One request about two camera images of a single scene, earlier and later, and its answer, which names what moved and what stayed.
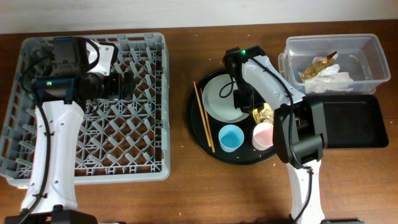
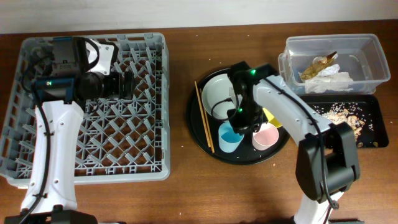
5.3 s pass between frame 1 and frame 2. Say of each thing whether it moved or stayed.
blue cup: stayed
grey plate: stayed
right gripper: moved
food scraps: moved
